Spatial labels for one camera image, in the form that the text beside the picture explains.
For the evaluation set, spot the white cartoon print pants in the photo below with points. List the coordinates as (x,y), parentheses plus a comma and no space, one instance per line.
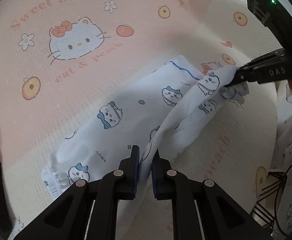
(125,110)

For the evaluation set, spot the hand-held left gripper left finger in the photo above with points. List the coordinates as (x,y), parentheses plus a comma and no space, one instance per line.
(135,175)

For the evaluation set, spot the person's right forearm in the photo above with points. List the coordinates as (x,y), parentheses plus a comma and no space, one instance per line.
(285,92)

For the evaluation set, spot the pink cream cat print blanket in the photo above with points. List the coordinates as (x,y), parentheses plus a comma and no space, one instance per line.
(135,17)

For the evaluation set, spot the person's white printed pajamas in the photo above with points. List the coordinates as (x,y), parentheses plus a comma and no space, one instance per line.
(291,150)

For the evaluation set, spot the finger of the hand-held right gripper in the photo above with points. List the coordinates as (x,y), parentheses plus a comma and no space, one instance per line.
(243,75)

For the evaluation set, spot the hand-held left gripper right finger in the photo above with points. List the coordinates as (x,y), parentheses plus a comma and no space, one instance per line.
(154,180)

